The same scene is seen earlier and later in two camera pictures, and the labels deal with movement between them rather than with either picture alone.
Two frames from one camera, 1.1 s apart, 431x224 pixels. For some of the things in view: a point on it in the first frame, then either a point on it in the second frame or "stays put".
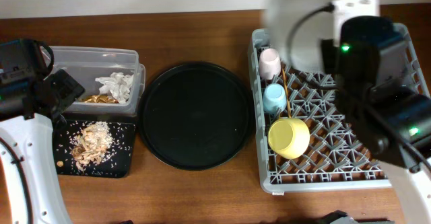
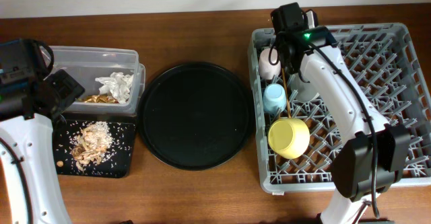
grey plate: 297,16 → 317,75
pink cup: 269,64 stays put
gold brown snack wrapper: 99,99 stays put
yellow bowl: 288,137 stays put
